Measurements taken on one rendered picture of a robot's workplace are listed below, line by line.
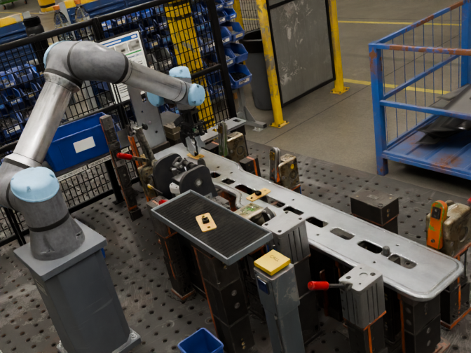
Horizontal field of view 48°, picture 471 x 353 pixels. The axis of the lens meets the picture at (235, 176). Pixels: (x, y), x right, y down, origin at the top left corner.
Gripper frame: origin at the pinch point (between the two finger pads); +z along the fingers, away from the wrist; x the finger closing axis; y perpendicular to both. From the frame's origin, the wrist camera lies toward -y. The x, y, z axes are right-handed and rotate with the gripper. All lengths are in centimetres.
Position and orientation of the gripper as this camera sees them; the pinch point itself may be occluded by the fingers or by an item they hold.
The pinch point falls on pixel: (194, 151)
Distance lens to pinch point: 216.9
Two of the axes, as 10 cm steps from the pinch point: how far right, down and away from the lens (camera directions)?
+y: 6.0, 2.8, -7.5
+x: 7.8, -4.0, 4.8
